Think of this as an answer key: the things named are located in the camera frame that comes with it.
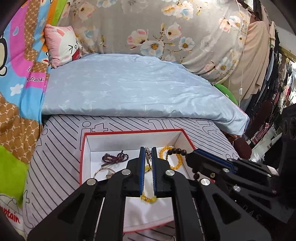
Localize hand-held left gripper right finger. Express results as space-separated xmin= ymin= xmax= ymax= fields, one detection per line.
xmin=151 ymin=146 xmax=272 ymax=241

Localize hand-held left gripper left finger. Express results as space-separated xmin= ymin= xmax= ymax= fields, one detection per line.
xmin=26 ymin=146 xmax=147 ymax=241

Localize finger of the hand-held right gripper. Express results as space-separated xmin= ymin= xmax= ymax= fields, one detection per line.
xmin=192 ymin=149 xmax=274 ymax=191
xmin=186 ymin=152 xmax=277 ymax=198

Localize yellow round bead bracelet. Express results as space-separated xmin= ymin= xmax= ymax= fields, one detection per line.
xmin=159 ymin=146 xmax=184 ymax=170

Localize yellow crystal bracelet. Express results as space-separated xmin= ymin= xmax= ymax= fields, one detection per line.
xmin=141 ymin=162 xmax=158 ymax=204

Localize purple bead bracelet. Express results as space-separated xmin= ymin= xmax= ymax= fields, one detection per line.
xmin=101 ymin=150 xmax=129 ymax=167

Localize dark maroon bead bracelet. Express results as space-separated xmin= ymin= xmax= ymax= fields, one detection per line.
xmin=167 ymin=148 xmax=201 ymax=180

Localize thin gold bangle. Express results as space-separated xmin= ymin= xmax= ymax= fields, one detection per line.
xmin=93 ymin=167 xmax=116 ymax=179

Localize red cardboard box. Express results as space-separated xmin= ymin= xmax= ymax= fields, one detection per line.
xmin=79 ymin=128 xmax=197 ymax=233

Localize dark red chair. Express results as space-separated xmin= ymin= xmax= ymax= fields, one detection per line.
xmin=233 ymin=100 xmax=274 ymax=160

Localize green cushion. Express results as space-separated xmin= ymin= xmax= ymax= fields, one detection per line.
xmin=214 ymin=83 xmax=239 ymax=106

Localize light blue pillow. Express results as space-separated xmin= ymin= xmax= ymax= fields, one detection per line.
xmin=41 ymin=53 xmax=249 ymax=136

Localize hanging clothes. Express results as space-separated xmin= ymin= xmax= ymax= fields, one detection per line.
xmin=245 ymin=45 xmax=296 ymax=149

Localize beige hanging cloth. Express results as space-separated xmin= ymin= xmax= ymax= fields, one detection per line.
xmin=228 ymin=18 xmax=276 ymax=100

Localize grey floral duvet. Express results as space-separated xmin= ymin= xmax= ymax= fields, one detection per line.
xmin=57 ymin=0 xmax=252 ymax=84

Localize colourful monkey printed blanket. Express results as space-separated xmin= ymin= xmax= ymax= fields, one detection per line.
xmin=0 ymin=0 xmax=70 ymax=233

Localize pink cartoon pillow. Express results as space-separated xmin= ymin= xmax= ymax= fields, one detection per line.
xmin=43 ymin=23 xmax=83 ymax=69

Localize white cable with switch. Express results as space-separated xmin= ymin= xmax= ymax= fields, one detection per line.
xmin=235 ymin=0 xmax=246 ymax=103

